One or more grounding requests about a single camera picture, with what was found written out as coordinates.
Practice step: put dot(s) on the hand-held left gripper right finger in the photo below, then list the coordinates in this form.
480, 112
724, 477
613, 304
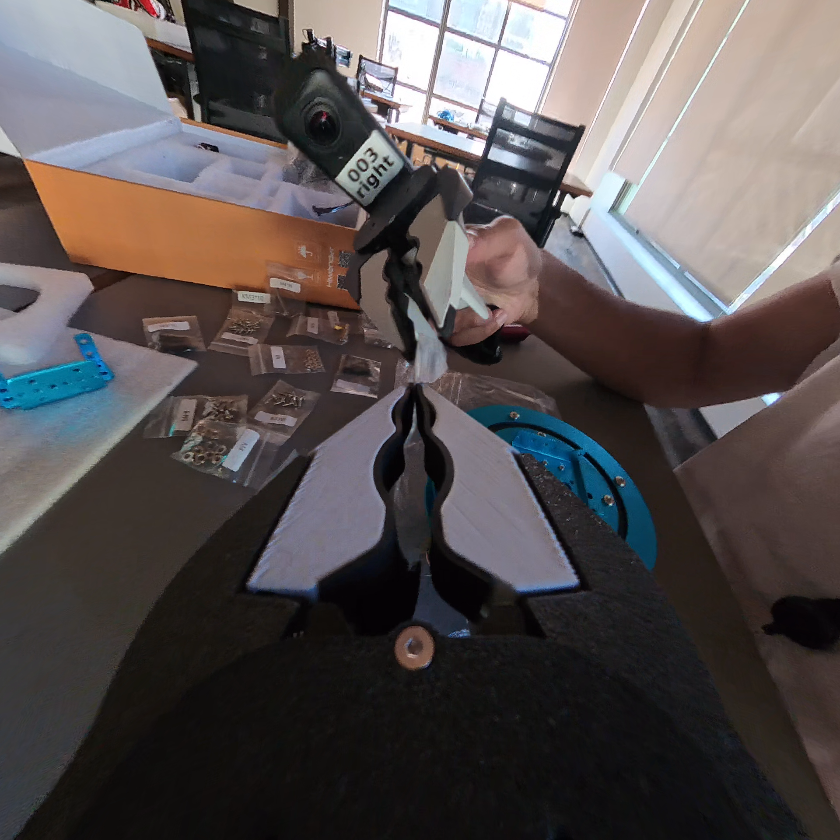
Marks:
505, 518

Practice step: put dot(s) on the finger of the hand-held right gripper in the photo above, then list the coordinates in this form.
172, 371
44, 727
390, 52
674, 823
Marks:
377, 295
443, 275

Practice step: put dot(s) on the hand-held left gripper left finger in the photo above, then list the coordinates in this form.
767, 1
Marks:
328, 518

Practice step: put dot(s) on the teal round turntable base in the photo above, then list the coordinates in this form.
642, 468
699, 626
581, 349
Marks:
590, 472

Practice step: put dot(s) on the pile of small parts bags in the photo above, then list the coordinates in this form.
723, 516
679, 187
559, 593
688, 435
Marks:
262, 367

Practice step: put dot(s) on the person's right forearm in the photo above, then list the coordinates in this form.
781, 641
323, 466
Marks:
656, 341

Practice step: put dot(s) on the person's right hand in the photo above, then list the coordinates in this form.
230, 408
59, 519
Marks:
508, 269

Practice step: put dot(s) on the wooden background table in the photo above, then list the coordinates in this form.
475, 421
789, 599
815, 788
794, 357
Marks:
446, 141

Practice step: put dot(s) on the large clear plastic bag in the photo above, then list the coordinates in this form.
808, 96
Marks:
499, 394

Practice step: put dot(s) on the black office chair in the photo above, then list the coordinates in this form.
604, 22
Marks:
525, 164
236, 59

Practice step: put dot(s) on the large grid window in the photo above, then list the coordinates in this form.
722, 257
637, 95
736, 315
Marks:
472, 59

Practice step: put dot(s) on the orange white cardboard box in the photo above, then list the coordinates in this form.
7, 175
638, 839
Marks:
164, 223

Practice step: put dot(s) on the person's beige clothing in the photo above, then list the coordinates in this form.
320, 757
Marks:
754, 525

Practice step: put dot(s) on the white foam sheet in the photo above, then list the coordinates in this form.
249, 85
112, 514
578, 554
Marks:
98, 420

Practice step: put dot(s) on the white roller blind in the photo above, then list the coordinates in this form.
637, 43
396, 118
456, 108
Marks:
735, 164

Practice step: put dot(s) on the short blue U bracket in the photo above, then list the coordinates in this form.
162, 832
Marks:
59, 384

